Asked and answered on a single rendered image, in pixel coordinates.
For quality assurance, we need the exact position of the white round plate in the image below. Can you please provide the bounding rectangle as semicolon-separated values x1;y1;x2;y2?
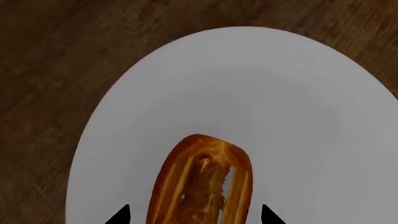
65;26;398;224

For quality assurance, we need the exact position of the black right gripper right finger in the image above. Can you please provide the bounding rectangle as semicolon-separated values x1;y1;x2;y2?
261;203;287;224

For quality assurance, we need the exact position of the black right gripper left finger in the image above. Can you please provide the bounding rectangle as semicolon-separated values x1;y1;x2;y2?
104;203;131;224

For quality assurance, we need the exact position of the golden brown pretzel bread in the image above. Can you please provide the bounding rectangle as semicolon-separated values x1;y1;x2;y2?
146;133;254;224

